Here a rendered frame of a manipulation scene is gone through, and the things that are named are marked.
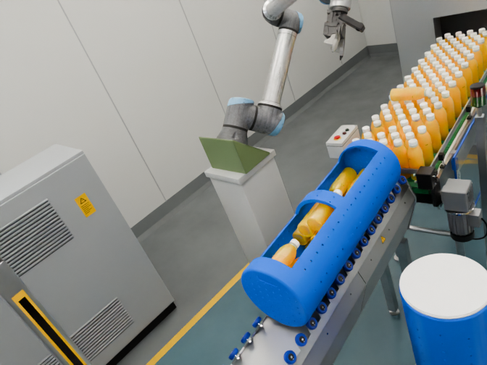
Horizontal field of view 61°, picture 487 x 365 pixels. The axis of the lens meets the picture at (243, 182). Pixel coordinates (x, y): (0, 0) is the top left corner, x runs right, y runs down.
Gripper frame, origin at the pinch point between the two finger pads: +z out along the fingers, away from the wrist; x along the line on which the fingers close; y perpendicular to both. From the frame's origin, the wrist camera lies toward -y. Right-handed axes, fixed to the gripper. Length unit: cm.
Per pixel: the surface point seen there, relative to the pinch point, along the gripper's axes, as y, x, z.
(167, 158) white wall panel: 215, -182, 67
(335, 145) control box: 6, -43, 37
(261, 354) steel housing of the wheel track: 1, 47, 117
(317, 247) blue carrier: -12, 40, 76
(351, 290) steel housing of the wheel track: -22, 17, 95
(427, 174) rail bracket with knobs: -42, -26, 47
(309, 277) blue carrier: -12, 47, 85
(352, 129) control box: 0, -54, 27
